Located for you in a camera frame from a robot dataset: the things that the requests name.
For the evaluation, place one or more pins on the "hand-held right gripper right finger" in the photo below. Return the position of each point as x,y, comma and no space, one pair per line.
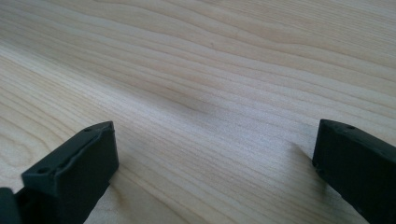
358,168

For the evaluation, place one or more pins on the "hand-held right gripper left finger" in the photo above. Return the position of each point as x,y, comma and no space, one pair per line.
74,174

